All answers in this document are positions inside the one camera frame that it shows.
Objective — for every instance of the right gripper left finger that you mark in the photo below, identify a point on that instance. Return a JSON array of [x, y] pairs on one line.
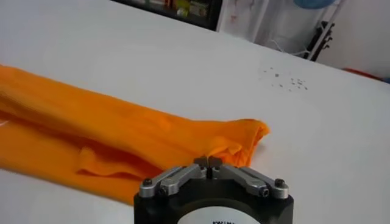
[[179, 179]]

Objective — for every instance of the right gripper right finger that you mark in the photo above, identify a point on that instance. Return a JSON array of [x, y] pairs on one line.
[[250, 181]]

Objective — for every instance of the orange t-shirt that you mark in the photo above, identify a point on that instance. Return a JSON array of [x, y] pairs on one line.
[[91, 131]]

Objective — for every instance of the large white table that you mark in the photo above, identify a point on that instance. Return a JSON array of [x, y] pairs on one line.
[[320, 137]]

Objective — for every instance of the white metal jug rack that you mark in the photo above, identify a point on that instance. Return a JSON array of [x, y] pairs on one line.
[[318, 42]]

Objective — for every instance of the white water dispenser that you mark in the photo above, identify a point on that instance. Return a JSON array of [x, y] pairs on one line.
[[243, 21]]

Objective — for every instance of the black shelf unit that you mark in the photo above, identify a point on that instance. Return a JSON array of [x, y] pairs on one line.
[[210, 22]]

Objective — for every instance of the blue water jug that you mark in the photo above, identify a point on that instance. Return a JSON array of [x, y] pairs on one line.
[[310, 3]]

